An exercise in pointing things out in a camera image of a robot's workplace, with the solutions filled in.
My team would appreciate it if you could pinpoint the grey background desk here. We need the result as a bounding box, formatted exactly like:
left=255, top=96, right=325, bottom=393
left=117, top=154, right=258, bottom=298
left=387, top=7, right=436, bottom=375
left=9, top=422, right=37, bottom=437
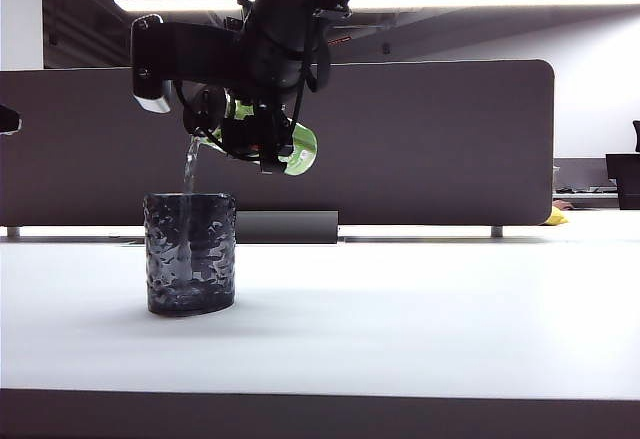
left=551, top=157, right=620, bottom=210

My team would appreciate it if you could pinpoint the green energy drink can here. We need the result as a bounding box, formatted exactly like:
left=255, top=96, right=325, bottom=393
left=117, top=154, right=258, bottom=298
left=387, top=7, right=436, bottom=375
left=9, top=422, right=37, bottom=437
left=192, top=98, right=319, bottom=178

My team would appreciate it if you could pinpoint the dark textured glass cup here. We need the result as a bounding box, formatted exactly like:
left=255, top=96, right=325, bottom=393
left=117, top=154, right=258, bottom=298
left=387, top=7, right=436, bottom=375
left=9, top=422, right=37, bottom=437
left=143, top=191, right=238, bottom=318

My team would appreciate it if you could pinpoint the black background cabinet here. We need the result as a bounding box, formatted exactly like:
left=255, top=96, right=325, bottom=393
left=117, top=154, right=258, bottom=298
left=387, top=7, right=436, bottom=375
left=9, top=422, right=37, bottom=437
left=604, top=153, right=640, bottom=211

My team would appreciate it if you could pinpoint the grey desk divider panel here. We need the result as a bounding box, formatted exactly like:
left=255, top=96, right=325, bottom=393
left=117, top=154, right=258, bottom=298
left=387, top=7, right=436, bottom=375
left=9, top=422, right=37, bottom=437
left=0, top=59, right=555, bottom=229

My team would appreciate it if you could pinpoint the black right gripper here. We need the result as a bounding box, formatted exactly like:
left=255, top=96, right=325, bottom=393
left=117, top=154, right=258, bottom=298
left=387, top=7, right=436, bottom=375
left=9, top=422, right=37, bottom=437
left=182, top=83, right=301, bottom=176

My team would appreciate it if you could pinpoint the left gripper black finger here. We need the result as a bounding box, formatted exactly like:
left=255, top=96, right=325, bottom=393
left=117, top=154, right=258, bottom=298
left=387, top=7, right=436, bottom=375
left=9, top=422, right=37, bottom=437
left=0, top=103, right=23, bottom=136

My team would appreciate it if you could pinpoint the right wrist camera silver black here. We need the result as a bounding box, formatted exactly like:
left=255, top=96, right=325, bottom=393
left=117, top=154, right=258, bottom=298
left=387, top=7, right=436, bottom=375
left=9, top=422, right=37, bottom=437
left=130, top=14, right=251, bottom=114

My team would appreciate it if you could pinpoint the thin black camera cable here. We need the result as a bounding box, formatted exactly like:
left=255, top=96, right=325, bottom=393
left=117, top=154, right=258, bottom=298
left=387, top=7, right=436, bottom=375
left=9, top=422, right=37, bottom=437
left=171, top=78, right=211, bottom=140

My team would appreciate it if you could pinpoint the grey cable tray flap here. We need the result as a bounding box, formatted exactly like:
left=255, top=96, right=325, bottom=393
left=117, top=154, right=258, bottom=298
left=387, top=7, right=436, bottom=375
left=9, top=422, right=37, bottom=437
left=234, top=210, right=340, bottom=246

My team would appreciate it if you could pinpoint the clear water stream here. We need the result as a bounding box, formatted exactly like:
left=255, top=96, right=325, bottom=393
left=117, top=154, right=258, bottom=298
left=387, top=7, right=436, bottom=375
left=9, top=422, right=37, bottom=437
left=180, top=136, right=203, bottom=290

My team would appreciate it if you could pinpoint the long ceiling light strip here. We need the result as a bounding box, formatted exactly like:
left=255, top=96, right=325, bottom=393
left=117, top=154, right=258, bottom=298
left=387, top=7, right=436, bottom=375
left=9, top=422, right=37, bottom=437
left=113, top=0, right=640, bottom=13

